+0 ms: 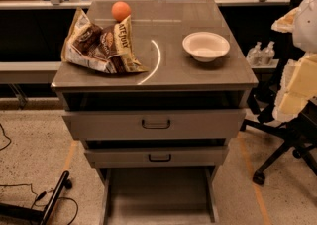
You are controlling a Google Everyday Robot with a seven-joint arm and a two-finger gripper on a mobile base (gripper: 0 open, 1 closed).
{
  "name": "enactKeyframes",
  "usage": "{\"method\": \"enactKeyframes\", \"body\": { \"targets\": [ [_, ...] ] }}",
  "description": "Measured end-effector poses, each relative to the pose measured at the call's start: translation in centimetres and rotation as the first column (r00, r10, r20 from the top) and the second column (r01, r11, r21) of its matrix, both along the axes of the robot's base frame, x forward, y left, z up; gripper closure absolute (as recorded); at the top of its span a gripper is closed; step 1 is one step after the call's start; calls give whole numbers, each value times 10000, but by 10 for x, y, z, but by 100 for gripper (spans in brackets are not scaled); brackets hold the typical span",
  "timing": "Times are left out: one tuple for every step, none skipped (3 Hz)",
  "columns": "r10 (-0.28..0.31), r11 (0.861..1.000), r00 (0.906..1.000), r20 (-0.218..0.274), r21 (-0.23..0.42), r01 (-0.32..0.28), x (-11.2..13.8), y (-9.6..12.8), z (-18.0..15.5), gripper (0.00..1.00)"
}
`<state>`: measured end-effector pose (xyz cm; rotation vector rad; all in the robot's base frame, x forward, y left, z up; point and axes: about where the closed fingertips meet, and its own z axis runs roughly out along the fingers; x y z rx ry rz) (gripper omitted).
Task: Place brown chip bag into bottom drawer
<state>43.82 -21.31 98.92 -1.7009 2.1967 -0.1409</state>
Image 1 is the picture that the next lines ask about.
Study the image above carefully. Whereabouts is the brown chip bag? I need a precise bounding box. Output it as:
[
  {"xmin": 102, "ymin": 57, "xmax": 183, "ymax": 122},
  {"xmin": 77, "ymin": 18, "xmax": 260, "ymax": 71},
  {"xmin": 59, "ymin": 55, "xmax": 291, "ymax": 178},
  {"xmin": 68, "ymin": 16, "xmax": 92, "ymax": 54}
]
[{"xmin": 61, "ymin": 8, "xmax": 147, "ymax": 74}]

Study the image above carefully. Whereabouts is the orange ball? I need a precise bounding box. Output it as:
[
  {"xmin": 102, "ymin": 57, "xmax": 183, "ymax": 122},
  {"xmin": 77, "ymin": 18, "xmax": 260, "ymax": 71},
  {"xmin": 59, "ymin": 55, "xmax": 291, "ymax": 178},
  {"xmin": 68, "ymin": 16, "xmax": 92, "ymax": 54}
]
[{"xmin": 111, "ymin": 1, "xmax": 131, "ymax": 22}]

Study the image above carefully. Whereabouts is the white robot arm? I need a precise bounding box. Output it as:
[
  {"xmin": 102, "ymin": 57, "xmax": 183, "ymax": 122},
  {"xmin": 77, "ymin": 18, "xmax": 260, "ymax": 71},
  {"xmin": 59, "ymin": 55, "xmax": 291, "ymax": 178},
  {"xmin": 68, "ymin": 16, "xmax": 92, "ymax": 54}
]
[{"xmin": 271, "ymin": 0, "xmax": 317, "ymax": 122}]

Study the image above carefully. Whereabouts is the black office chair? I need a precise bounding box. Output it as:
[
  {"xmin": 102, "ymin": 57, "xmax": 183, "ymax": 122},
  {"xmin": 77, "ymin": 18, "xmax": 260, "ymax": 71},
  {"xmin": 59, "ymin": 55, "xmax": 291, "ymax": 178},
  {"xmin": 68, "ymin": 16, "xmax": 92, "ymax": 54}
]
[{"xmin": 240, "ymin": 0, "xmax": 317, "ymax": 186}]

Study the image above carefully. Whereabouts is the bottom drawer with handle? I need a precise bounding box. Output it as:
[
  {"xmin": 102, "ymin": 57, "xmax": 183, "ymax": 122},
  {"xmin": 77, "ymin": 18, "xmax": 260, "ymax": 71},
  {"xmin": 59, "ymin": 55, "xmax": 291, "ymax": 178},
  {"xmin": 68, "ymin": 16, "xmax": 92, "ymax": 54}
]
[{"xmin": 85, "ymin": 146, "xmax": 229, "ymax": 168}]

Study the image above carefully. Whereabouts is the clear sanitizer bottle left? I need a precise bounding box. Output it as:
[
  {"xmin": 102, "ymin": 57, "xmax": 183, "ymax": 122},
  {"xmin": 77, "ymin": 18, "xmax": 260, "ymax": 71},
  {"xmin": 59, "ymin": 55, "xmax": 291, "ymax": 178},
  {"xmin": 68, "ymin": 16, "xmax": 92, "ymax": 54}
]
[{"xmin": 247, "ymin": 42, "xmax": 262, "ymax": 65}]

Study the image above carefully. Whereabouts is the black floor cable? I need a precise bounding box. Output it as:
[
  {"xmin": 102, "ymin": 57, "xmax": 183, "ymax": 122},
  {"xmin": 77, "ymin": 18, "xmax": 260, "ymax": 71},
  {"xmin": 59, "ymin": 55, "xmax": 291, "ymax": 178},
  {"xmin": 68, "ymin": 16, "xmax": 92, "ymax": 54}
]
[{"xmin": 0, "ymin": 123, "xmax": 79, "ymax": 225}]

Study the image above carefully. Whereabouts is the drawer with handle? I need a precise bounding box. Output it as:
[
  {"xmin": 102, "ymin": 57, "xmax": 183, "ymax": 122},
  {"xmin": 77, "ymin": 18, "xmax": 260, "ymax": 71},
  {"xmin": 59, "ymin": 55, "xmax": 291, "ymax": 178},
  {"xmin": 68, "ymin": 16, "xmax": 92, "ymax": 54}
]
[
  {"xmin": 85, "ymin": 146, "xmax": 229, "ymax": 168},
  {"xmin": 63, "ymin": 109, "xmax": 246, "ymax": 140}
]

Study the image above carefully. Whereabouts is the middle drawer with handle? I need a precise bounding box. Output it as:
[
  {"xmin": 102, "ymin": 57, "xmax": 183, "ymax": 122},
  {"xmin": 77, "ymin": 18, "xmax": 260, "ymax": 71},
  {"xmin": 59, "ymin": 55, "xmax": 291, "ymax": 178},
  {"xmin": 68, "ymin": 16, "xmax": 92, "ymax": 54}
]
[{"xmin": 63, "ymin": 109, "xmax": 246, "ymax": 140}]

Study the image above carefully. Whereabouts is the clear sanitizer bottle right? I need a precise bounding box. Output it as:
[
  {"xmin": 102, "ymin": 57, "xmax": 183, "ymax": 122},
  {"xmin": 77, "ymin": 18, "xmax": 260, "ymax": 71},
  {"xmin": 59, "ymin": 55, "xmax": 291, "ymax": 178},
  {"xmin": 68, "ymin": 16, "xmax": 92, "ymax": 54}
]
[{"xmin": 261, "ymin": 41, "xmax": 275, "ymax": 65}]

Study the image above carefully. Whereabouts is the grey side bench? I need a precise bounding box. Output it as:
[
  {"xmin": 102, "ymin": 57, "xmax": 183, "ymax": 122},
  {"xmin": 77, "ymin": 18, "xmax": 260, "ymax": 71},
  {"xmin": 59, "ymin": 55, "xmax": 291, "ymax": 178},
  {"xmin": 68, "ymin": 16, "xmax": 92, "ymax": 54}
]
[{"xmin": 0, "ymin": 62, "xmax": 61, "ymax": 84}]

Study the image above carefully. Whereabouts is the clear sanitizer bottle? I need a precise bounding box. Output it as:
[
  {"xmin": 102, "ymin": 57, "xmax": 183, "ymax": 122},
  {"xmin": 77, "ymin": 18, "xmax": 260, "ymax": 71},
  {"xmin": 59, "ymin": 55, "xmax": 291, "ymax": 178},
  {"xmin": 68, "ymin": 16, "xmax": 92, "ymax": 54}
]
[
  {"xmin": 247, "ymin": 42, "xmax": 262, "ymax": 65},
  {"xmin": 261, "ymin": 41, "xmax": 275, "ymax": 65}
]

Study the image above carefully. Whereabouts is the black stand leg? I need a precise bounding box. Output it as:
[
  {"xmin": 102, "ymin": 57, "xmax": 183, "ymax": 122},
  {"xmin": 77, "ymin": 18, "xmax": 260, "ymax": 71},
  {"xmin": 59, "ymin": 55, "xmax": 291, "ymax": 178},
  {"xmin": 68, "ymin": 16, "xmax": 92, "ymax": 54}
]
[{"xmin": 0, "ymin": 170, "xmax": 73, "ymax": 225}]

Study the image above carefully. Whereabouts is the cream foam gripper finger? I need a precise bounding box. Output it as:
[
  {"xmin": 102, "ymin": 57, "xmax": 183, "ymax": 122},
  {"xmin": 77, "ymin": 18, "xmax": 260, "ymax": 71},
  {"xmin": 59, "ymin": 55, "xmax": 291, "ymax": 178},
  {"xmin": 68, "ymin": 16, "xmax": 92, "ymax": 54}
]
[
  {"xmin": 271, "ymin": 8, "xmax": 298, "ymax": 33},
  {"xmin": 272, "ymin": 54, "xmax": 317, "ymax": 122}
]

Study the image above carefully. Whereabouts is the white paper bowl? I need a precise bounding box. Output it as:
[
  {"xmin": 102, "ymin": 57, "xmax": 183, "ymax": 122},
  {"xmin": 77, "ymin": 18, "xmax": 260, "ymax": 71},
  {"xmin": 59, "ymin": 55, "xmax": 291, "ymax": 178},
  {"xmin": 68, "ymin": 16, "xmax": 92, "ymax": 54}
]
[{"xmin": 182, "ymin": 32, "xmax": 230, "ymax": 62}]

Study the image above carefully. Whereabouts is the grey drawer cabinet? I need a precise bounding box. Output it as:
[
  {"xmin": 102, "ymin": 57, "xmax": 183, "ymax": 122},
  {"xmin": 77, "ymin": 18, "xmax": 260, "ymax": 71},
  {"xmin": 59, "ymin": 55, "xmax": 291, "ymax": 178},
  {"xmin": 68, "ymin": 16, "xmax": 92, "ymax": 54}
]
[{"xmin": 52, "ymin": 0, "xmax": 258, "ymax": 225}]

